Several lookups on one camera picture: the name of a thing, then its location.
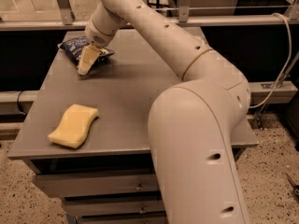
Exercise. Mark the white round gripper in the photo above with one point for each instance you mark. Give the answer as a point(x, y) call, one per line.
point(95, 37)

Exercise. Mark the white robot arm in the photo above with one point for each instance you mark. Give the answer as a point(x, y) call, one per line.
point(190, 124)

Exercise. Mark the yellow sponge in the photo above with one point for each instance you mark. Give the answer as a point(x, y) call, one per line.
point(74, 125)

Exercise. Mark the blue chip bag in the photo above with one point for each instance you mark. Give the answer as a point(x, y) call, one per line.
point(74, 47)

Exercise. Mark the metal railing frame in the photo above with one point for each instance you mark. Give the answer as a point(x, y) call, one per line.
point(24, 15)

